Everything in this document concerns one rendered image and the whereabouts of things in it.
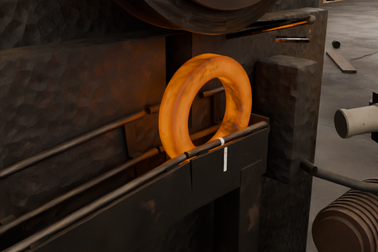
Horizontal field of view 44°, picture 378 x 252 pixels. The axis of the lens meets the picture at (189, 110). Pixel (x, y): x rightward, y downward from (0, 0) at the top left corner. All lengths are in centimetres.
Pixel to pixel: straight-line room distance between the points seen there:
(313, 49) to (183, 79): 49
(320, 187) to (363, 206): 124
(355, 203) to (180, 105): 45
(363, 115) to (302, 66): 18
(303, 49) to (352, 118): 20
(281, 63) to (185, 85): 27
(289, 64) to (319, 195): 132
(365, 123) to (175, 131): 45
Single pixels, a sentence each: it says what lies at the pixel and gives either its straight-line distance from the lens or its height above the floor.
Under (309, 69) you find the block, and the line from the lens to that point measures 89.
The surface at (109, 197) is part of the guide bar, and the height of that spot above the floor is 70.
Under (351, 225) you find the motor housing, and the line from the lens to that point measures 94.
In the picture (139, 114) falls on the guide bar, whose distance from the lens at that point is 71.
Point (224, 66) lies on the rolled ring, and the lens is 73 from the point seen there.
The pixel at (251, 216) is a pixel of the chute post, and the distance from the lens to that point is 86.
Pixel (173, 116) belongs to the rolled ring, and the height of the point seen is 77.
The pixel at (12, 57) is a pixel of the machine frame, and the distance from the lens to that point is 61.
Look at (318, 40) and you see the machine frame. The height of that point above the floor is 80.
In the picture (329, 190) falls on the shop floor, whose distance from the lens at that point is 220.
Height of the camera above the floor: 99
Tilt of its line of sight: 18 degrees down
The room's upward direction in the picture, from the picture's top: straight up
